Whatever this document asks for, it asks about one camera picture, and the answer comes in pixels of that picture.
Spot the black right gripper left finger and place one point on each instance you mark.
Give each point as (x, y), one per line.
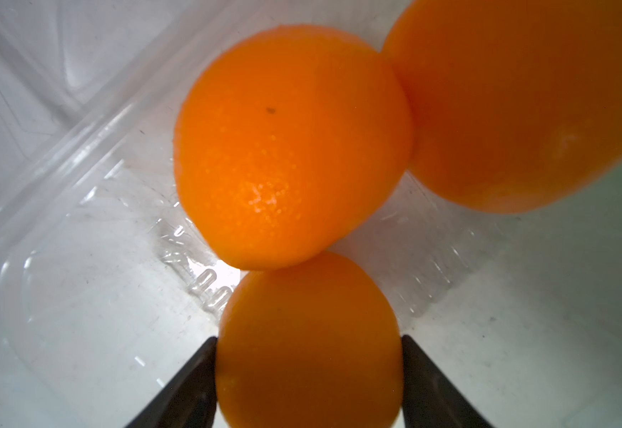
(189, 398)

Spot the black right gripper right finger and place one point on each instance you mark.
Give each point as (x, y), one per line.
(429, 398)

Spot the orange clamshell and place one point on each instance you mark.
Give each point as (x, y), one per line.
(287, 142)
(314, 345)

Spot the orange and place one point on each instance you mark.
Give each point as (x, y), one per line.
(516, 104)

